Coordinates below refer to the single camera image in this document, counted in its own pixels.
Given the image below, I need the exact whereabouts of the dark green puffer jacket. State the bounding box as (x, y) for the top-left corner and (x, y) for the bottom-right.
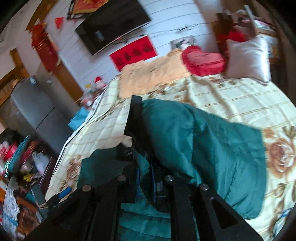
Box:
(78, 99), (266, 240)

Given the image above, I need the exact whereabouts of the beige fringed pillow cover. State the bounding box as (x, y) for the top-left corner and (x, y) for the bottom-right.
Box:
(118, 49), (191, 98)

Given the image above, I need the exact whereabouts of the pig plush toy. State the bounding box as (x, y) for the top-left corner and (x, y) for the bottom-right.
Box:
(94, 76), (107, 92)

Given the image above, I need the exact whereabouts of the white plastic bag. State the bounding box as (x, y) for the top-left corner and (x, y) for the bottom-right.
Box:
(32, 152), (50, 175)

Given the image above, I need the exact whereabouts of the red banner with characters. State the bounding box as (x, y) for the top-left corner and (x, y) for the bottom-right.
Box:
(110, 36), (158, 71)

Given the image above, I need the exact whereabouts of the red heart cushion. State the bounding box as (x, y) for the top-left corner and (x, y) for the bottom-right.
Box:
(181, 45), (226, 76)

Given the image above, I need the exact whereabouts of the grey refrigerator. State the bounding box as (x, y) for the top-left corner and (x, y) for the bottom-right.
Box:
(11, 77), (73, 154)

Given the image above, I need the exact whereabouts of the framed photo on headboard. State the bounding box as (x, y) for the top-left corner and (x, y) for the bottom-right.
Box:
(170, 36), (196, 50)

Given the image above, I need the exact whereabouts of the floral cream bedspread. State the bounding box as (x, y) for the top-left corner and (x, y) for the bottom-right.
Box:
(45, 75), (295, 240)

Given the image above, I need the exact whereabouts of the red hanging knot decoration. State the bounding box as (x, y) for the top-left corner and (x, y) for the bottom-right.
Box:
(31, 23), (60, 73)

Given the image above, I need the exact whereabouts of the white pillow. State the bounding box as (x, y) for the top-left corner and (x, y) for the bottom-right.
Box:
(225, 35), (271, 85)

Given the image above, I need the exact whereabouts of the black wall television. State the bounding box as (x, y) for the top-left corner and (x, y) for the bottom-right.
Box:
(75, 0), (151, 55)

